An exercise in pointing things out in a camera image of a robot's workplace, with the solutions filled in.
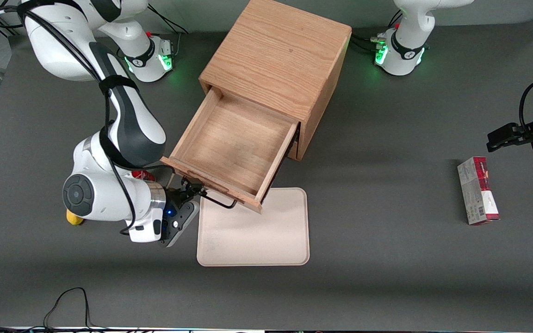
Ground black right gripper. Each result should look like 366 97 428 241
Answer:
163 178 205 218

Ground oak wooden drawer cabinet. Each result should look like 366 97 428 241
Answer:
199 0 353 161

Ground red plaid cardboard box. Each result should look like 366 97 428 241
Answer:
457 156 501 226

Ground beige plastic tray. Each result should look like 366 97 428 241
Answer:
196 187 310 267

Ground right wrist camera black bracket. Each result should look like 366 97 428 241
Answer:
159 201 201 248

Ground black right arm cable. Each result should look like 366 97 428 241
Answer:
0 0 174 236

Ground black looped cable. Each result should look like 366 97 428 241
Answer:
43 287 156 332

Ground black right base cables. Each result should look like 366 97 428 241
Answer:
149 5 189 56

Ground black base cables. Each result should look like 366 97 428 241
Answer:
350 10 403 52
149 5 189 56

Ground black left base cables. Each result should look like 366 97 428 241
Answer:
350 10 403 52

